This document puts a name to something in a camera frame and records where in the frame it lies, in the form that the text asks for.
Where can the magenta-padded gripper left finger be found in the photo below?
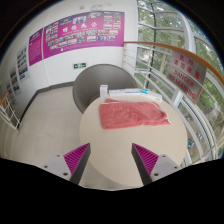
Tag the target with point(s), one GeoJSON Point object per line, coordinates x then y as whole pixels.
{"type": "Point", "coordinates": [76, 159]}

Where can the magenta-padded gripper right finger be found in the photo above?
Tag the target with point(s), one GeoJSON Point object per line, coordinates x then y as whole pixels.
{"type": "Point", "coordinates": [147, 160]}

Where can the pink towel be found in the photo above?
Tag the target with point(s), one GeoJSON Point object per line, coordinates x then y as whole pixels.
{"type": "Point", "coordinates": [133, 115]}

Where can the small upright white box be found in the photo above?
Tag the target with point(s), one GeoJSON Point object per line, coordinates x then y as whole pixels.
{"type": "Point", "coordinates": [103, 90]}

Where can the short white railing, orange handrail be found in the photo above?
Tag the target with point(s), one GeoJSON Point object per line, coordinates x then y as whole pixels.
{"type": "Point", "coordinates": [10, 116]}

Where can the white warning sign, red lettering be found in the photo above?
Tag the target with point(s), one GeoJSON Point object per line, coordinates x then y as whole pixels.
{"type": "Point", "coordinates": [185, 86]}

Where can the grey round armchair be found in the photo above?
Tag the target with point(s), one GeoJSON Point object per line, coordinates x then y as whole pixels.
{"type": "Point", "coordinates": [96, 78]}

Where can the green exit sign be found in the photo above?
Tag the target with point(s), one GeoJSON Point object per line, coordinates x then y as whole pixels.
{"type": "Point", "coordinates": [79, 65]}

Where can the white warning sign, red characters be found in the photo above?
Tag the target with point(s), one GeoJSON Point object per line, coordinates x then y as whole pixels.
{"type": "Point", "coordinates": [190, 65]}

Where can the white railing with orange handrail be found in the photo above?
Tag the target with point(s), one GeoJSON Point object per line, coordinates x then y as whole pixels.
{"type": "Point", "coordinates": [150, 45]}

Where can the narrow magenta text poster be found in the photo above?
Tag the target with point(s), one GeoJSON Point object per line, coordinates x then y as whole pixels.
{"type": "Point", "coordinates": [35, 48]}

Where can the large magenta photo poster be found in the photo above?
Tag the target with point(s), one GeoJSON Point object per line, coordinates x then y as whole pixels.
{"type": "Point", "coordinates": [83, 33]}

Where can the white photo wall poster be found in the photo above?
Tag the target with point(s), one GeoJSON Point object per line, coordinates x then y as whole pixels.
{"type": "Point", "coordinates": [23, 64]}
{"type": "Point", "coordinates": [14, 80]}

